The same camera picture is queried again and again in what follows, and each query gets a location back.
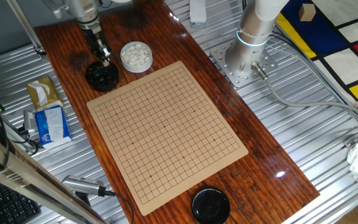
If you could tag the wooden cube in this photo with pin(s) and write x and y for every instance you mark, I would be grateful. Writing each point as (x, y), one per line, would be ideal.
(307, 12)

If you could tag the gray stand pole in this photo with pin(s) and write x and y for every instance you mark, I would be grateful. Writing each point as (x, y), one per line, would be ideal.
(26, 28)

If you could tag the black bowl of black stones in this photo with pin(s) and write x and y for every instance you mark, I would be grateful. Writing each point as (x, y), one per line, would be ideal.
(101, 79)

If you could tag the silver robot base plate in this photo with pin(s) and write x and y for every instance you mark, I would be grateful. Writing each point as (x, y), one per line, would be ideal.
(228, 71)

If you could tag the black keyboard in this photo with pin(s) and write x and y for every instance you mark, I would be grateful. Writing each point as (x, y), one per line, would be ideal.
(8, 205)

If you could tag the colourful block pattern mat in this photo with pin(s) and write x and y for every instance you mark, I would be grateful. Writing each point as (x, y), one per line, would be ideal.
(346, 62)

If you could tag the blue tissue pack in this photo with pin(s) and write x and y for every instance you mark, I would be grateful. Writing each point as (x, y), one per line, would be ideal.
(53, 130)

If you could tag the beige go board mat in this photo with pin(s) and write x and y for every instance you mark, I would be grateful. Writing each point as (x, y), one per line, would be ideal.
(166, 137)

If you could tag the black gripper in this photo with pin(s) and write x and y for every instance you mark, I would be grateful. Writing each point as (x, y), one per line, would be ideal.
(95, 40)

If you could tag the black bowl lid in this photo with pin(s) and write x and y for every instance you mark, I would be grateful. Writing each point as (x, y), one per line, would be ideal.
(210, 207)

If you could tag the aluminium frame bar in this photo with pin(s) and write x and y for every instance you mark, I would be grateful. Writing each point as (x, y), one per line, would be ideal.
(26, 180)

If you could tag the white gray adapter box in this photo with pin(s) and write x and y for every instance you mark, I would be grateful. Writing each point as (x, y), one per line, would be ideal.
(29, 119)

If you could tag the white power strip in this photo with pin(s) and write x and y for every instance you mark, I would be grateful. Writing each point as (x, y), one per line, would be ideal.
(197, 12)

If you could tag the silver camera on stand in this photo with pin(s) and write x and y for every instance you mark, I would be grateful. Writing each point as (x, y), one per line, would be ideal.
(82, 185)

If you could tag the white bowl of white stones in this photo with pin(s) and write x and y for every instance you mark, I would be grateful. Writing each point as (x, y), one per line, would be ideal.
(136, 57)

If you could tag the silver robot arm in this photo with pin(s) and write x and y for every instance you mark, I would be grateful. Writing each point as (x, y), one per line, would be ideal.
(253, 28)

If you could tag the gold tissue pack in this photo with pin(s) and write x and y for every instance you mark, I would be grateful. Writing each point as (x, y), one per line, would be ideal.
(50, 90)

